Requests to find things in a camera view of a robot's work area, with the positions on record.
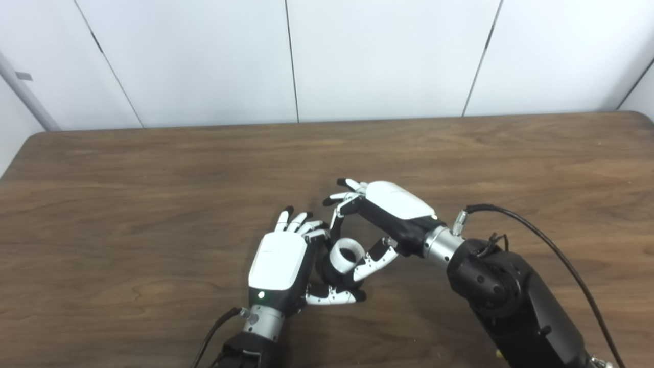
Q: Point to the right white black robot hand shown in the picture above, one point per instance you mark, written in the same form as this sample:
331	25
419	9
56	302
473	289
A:
398	202

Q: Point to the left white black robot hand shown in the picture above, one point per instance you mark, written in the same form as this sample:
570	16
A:
276	263

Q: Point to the small grey post label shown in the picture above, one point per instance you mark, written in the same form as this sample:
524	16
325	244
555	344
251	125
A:
23	76

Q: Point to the grey wall corner post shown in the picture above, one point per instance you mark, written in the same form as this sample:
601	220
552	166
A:
28	92

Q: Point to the round black part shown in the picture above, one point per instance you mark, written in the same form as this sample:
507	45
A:
332	278

